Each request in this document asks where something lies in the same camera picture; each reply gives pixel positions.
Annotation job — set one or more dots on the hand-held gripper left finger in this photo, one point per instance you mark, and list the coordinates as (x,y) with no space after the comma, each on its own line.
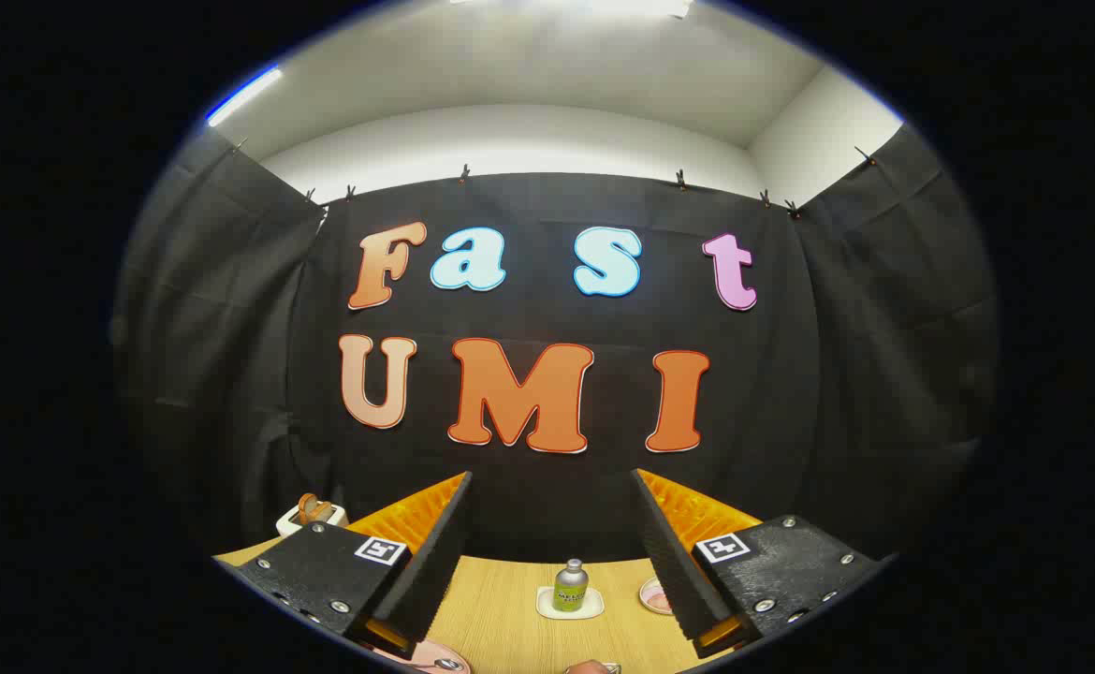
(435,562)

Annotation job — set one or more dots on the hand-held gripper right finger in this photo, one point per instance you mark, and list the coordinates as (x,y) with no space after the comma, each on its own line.
(674,562)

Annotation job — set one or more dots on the white oval plate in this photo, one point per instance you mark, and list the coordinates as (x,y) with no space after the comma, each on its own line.
(650,599)

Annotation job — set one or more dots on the small white rectangular tray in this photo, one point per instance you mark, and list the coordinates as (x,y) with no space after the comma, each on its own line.
(595,608)

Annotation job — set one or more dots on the pink round plate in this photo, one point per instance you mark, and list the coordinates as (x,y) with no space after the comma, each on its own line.
(412,658)

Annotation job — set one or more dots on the green label soda bottle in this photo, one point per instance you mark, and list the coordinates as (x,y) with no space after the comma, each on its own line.
(570,590)

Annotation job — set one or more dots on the toasted bread slice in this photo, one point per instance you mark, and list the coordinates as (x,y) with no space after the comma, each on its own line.
(312,508)

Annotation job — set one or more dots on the white toaster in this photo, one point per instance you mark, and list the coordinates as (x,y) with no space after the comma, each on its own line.
(287,522)

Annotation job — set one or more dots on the row of black cloth clips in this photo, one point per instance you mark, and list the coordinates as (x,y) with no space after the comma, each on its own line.
(464,173)

